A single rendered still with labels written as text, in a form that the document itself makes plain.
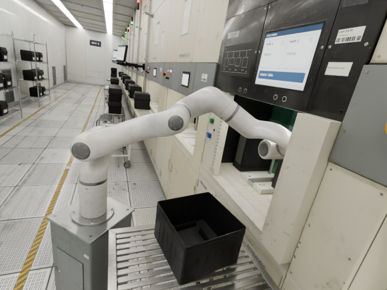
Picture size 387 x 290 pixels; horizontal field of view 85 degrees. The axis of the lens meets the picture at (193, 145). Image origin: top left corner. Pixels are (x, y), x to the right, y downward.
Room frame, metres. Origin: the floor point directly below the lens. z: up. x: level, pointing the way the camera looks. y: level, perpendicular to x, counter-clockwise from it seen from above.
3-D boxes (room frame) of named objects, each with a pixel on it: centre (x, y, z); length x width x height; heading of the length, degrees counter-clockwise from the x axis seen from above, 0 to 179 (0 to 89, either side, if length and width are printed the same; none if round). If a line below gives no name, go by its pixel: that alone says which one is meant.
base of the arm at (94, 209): (0.85, 0.43, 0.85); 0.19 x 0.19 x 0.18
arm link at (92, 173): (0.89, 0.44, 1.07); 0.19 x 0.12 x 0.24; 2
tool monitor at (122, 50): (4.00, 1.34, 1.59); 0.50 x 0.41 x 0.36; 113
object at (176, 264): (0.74, -0.07, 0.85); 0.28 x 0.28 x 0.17; 33
